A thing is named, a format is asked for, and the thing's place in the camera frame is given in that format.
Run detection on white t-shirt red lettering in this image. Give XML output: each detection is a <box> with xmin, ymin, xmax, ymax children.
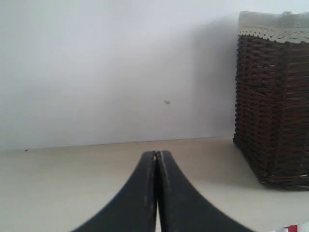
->
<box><xmin>276</xmin><ymin>222</ymin><xmax>309</xmax><ymax>232</ymax></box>

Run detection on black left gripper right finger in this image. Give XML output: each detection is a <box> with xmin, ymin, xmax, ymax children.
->
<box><xmin>155</xmin><ymin>151</ymin><xmax>249</xmax><ymax>232</ymax></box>

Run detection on dark brown wicker basket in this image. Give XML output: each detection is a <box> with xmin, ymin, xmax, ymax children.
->
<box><xmin>233</xmin><ymin>35</ymin><xmax>309</xmax><ymax>190</ymax></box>

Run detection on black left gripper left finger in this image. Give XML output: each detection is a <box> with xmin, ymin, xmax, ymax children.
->
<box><xmin>74</xmin><ymin>151</ymin><xmax>157</xmax><ymax>232</ymax></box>

